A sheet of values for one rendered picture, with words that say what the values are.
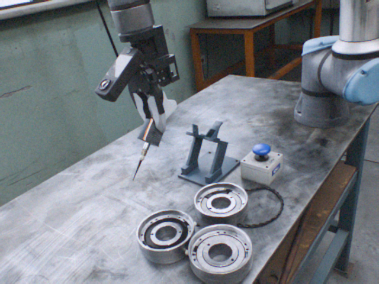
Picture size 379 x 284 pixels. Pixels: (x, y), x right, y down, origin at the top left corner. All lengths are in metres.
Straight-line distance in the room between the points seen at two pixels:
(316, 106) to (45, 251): 0.75
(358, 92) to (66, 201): 0.71
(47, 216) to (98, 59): 1.69
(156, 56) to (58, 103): 1.60
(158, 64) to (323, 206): 0.69
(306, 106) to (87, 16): 1.67
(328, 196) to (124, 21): 0.82
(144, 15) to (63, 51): 1.62
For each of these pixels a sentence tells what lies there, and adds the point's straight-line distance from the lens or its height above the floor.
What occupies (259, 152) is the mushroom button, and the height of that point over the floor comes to 0.87.
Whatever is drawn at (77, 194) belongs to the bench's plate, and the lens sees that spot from 0.84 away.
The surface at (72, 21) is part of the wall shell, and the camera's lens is 2.27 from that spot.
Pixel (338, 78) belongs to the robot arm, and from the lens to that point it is 0.85.
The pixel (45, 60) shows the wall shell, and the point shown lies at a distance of 2.18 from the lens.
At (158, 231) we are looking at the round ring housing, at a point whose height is 0.82.
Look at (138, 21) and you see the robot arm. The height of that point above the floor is 1.17.
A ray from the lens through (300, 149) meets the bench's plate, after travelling 0.88.
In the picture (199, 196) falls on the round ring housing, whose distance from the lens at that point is 0.69.
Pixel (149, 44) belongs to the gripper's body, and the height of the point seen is 1.12.
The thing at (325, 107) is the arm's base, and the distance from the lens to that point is 0.98.
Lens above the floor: 1.25
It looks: 29 degrees down
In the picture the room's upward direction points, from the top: 9 degrees counter-clockwise
